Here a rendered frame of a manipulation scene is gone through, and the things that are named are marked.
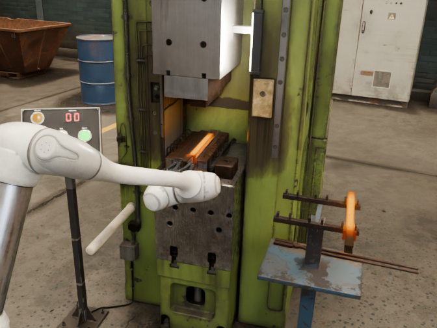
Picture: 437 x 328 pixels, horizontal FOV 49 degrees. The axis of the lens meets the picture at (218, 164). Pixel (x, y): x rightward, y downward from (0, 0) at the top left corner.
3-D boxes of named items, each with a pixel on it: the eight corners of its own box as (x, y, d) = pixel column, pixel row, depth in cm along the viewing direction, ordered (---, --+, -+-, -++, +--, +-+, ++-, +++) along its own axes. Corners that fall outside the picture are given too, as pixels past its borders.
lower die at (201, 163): (206, 176, 217) (207, 159, 214) (165, 171, 222) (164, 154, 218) (228, 146, 255) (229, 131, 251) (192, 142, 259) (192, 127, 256)
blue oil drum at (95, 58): (106, 107, 645) (101, 41, 611) (71, 102, 667) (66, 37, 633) (131, 98, 694) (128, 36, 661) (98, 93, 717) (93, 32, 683)
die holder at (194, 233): (230, 271, 225) (234, 186, 208) (155, 258, 234) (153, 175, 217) (253, 217, 276) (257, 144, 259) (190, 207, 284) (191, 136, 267)
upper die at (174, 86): (207, 101, 204) (208, 79, 200) (164, 96, 208) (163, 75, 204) (230, 81, 241) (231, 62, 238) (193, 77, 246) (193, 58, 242)
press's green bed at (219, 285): (226, 347, 244) (230, 271, 226) (158, 332, 252) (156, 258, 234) (248, 284, 293) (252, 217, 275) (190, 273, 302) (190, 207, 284)
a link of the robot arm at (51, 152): (107, 145, 138) (71, 137, 143) (67, 126, 122) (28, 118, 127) (93, 189, 136) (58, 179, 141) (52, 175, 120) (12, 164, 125)
